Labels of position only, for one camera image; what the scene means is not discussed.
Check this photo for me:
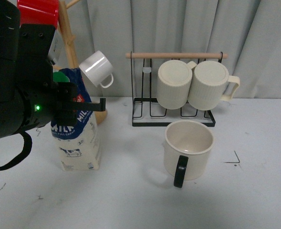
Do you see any cream ribbed mug right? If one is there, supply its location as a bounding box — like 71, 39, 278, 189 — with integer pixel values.
187, 61, 240, 111

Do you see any red cup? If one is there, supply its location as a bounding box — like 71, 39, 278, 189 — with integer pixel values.
17, 0, 59, 28

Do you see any black wire mug rack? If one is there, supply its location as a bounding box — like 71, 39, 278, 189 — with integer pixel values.
125, 51, 228, 127

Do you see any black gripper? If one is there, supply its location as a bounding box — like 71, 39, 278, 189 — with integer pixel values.
51, 82, 106, 125

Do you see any black cable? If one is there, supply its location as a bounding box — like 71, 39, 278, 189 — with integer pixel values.
0, 131, 33, 173

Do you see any wooden mug tree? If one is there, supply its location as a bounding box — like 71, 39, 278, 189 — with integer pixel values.
52, 0, 107, 125

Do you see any cream mug with black handle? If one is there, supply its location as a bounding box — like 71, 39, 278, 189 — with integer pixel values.
164, 120, 214, 188

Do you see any cream ribbed mug left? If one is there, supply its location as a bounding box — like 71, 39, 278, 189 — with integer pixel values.
156, 60, 197, 110

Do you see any cream ribbed mug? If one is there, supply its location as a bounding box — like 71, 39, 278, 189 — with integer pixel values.
187, 61, 240, 111
156, 60, 197, 110

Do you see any white hanging mug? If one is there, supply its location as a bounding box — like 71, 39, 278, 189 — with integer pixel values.
79, 51, 114, 88

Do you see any blue white milk carton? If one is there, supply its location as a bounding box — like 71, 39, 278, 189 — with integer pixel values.
51, 68, 101, 171

